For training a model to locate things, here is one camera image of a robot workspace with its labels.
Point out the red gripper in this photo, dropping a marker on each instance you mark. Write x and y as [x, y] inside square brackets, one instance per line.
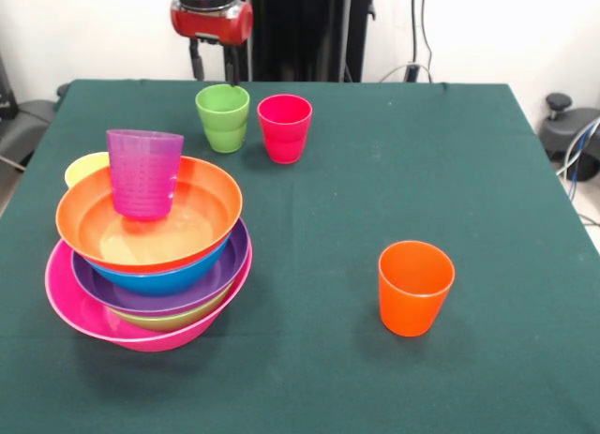
[211, 26]

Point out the green cup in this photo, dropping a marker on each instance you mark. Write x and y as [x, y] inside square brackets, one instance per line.
[225, 141]
[222, 101]

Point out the red cup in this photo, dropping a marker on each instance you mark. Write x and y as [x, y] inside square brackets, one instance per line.
[284, 134]

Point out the purple cup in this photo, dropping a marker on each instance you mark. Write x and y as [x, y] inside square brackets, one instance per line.
[143, 176]

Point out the orange bowl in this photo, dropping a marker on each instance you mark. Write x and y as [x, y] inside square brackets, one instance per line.
[206, 209]

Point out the purple bowl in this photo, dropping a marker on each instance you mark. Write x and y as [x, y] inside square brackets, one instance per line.
[234, 260]

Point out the blue bowl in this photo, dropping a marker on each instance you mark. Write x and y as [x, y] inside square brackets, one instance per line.
[164, 281]

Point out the green bowl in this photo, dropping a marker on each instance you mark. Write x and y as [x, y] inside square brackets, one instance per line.
[164, 321]

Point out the pink bowl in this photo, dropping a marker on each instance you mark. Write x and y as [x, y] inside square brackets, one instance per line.
[70, 298]

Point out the orange cup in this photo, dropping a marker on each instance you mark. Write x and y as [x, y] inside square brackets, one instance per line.
[412, 303]

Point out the yellow cup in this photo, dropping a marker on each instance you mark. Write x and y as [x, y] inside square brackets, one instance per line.
[82, 169]

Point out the black equipment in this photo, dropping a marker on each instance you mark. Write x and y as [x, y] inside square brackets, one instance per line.
[33, 115]

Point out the black plug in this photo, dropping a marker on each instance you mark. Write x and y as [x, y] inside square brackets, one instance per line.
[412, 73]

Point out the dark green tablecloth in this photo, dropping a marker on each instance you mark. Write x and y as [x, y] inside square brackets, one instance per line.
[492, 359]

